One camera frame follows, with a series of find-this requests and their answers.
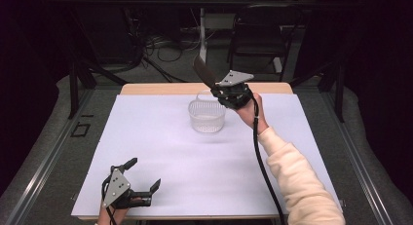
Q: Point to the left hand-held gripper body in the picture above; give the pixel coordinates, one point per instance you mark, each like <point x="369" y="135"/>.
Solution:
<point x="116" y="187"/>

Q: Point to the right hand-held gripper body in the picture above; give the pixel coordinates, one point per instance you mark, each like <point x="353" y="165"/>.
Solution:
<point x="233" y="88"/>

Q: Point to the black spatula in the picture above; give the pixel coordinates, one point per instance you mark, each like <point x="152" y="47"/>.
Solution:
<point x="204" y="72"/>

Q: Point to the white plastic basket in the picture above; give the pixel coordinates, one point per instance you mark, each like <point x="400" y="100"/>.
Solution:
<point x="206" y="118"/>

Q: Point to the person's left hand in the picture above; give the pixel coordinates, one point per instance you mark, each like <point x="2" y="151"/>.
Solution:
<point x="112" y="217"/>

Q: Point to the person's right hand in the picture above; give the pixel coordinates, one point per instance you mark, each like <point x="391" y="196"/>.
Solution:
<point x="250" y="116"/>

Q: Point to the white table mat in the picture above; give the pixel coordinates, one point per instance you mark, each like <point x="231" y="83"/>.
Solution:
<point x="181" y="173"/>

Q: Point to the wooden table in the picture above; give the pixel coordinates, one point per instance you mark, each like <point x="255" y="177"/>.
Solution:
<point x="162" y="88"/>

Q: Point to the black folding chair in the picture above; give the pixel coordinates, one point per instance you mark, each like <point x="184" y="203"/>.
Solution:
<point x="259" y="40"/>

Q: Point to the white-legged wooden desk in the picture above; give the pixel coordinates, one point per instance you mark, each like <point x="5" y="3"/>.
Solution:
<point x="202" y="30"/>

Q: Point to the metal floor rail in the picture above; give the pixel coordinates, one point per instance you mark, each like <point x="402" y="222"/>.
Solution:
<point x="354" y="160"/>
<point x="48" y="160"/>

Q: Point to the black frame stand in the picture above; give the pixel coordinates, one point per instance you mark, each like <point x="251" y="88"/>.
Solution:
<point x="74" y="88"/>
<point x="339" y="88"/>

